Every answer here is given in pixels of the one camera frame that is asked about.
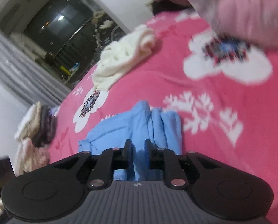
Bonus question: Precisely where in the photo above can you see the blue t-shirt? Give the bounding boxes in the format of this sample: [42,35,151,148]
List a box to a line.
[78,101,183,181]

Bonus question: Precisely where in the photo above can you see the white fleece garment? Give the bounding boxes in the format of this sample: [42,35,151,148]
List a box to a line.
[92,24,157,91]

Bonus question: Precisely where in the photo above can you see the small white beige clothes stack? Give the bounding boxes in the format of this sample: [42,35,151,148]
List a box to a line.
[14,101,58,147]

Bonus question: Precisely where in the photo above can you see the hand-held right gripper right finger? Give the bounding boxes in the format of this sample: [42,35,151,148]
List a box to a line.
[144,139,223,189]

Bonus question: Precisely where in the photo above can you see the pink quilt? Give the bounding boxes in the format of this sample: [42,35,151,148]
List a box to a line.
[176,0,278,52]

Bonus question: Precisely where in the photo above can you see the pink floral blanket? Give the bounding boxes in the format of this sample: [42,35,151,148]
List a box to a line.
[48,12,278,224]

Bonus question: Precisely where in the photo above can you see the dark window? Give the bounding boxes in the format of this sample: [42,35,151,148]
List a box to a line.
[24,0,94,50]

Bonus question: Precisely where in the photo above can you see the tall stack of folded clothes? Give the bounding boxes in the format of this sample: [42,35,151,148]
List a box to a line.
[13,138,51,176]

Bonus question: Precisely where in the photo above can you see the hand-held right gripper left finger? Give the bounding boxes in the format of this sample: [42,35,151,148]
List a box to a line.
[52,139,132,190]

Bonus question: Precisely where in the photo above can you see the grey curtain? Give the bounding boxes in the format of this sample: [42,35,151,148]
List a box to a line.
[0,27,70,109]

